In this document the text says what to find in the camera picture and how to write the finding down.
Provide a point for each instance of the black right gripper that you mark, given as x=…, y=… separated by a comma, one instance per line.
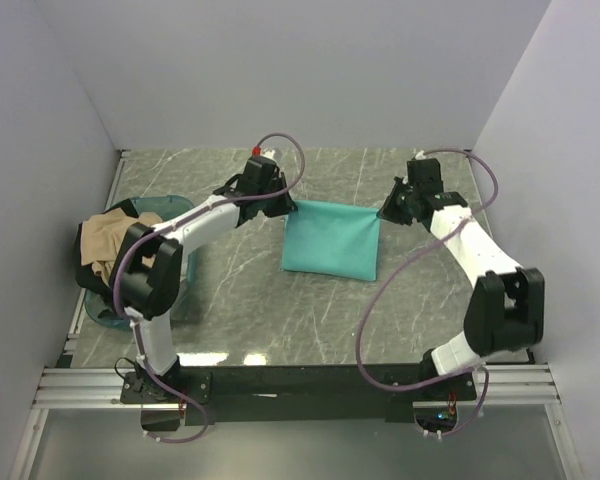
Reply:
x=389, y=210

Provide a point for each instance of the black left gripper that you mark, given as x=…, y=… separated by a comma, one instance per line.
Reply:
x=285, y=206

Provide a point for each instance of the teal t-shirt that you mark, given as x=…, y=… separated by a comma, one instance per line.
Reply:
x=332, y=239

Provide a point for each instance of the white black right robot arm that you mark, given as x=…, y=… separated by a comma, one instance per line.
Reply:
x=507, y=305

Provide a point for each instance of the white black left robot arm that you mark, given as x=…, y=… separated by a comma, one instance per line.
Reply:
x=156, y=359

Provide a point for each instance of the teal plastic laundry bin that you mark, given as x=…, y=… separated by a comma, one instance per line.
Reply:
x=159, y=269

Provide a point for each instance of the beige t-shirt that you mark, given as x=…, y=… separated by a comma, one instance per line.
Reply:
x=102, y=236

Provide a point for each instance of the black t-shirt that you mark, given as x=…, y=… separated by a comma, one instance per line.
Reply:
x=84, y=275

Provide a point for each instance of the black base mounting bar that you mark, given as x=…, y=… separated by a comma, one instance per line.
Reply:
x=280, y=393

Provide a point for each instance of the aluminium frame rail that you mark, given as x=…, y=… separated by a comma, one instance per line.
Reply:
x=496, y=385

